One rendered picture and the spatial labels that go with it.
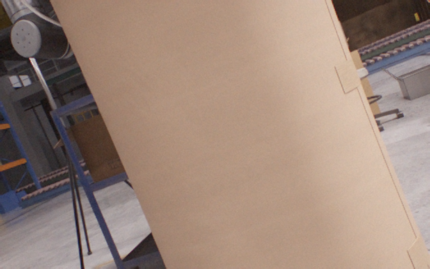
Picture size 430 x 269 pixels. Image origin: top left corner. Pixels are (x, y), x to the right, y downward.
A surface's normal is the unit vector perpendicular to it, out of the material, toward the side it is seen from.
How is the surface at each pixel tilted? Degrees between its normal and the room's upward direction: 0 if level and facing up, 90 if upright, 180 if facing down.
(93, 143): 90
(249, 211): 90
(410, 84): 90
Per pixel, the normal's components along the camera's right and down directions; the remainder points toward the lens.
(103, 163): -0.28, 0.20
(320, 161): 0.04, 0.07
